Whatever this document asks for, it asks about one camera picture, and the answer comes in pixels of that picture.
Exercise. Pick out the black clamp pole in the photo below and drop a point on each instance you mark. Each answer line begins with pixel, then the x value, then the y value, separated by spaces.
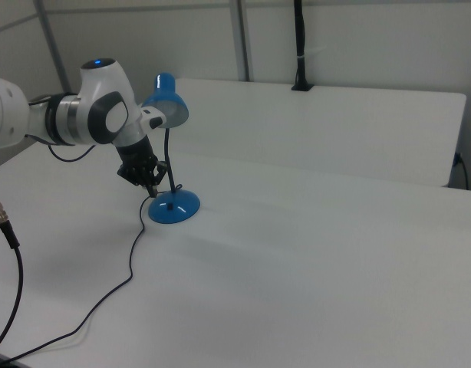
pixel 300 38

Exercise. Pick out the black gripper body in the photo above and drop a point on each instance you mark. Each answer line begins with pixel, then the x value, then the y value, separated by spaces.
pixel 137 161

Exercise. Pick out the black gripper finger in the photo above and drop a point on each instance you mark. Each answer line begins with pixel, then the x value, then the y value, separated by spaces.
pixel 160 168
pixel 149 184

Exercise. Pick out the wide grey frame post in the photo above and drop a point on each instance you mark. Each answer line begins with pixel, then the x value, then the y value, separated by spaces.
pixel 241 38

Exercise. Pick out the blue desk lamp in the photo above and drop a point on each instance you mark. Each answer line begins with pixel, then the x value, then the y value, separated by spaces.
pixel 174 211

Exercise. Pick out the slim grey frame post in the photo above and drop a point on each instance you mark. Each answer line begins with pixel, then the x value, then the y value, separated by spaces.
pixel 53 38

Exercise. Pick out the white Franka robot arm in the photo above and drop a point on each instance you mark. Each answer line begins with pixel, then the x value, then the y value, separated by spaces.
pixel 97 115

